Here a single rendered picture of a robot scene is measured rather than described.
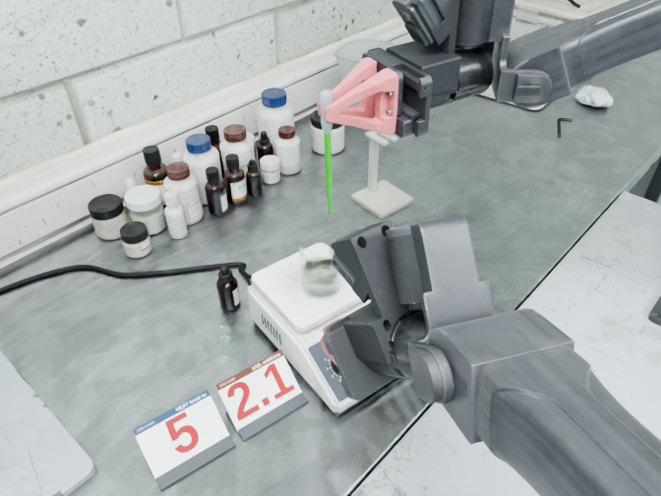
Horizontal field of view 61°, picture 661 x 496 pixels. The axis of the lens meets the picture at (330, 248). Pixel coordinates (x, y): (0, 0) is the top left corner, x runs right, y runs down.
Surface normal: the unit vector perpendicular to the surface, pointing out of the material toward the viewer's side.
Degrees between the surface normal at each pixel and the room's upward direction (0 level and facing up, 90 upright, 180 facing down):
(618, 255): 0
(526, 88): 90
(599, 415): 17
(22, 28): 90
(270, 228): 0
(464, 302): 48
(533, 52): 26
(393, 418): 0
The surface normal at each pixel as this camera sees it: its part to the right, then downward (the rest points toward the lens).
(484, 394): -0.97, 0.13
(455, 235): 0.19, -0.05
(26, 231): 0.74, 0.43
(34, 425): 0.00, -0.77
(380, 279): 0.45, -0.10
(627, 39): -0.10, 0.59
